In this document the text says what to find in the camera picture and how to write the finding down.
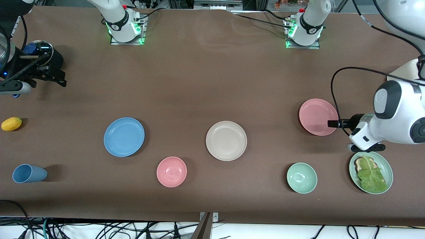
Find green lettuce leaf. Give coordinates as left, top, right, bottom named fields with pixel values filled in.
left=357, top=155, right=388, bottom=194

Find aluminium frame extrusion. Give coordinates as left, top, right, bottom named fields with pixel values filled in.
left=7, top=4, right=34, bottom=40

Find brown table cover sheet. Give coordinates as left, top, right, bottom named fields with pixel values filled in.
left=0, top=6, right=425, bottom=226

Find black pot with blue handle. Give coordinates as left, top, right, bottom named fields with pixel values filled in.
left=13, top=46, right=64, bottom=99

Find yellow lemon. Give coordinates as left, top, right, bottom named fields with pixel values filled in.
left=1, top=117, right=23, bottom=131

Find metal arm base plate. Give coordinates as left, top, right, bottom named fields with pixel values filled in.
left=110, top=15, right=146, bottom=45
left=286, top=18, right=321, bottom=49

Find grey metal box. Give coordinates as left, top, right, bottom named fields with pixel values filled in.
left=194, top=0, right=243, bottom=10

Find pink shallow plate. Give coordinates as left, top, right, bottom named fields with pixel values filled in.
left=299, top=98, right=339, bottom=136

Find blue shallow plate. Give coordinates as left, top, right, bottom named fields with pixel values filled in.
left=104, top=117, right=145, bottom=157

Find black base cable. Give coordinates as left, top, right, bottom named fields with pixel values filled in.
left=134, top=7, right=166, bottom=25
left=232, top=13, right=293, bottom=29
left=264, top=9, right=288, bottom=21

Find white power strip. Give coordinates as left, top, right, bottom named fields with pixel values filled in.
left=133, top=0, right=161, bottom=10

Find orange red decorative items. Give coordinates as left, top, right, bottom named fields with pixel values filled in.
left=274, top=0, right=311, bottom=9

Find grey camera stand pole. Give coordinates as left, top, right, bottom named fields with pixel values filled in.
left=191, top=212, right=219, bottom=239

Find mint green bowl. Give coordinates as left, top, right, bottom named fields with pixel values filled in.
left=287, top=162, right=318, bottom=194

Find glass lid with blue knob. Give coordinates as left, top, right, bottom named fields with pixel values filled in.
left=21, top=40, right=54, bottom=67

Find mint green plate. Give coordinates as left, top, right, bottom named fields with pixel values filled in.
left=349, top=151, right=394, bottom=195

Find small pink bowl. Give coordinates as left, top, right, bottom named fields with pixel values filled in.
left=156, top=156, right=187, bottom=188

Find tangled black floor cables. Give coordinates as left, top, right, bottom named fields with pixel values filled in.
left=50, top=219, right=200, bottom=239

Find blue plastic cup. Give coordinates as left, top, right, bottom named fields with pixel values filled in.
left=12, top=164, right=48, bottom=184

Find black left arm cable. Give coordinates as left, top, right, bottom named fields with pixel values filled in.
left=330, top=0, right=425, bottom=136

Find beige shallow plate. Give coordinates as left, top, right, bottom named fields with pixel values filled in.
left=206, top=120, right=248, bottom=162

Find toast slice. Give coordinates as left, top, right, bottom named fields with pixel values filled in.
left=354, top=157, right=378, bottom=174

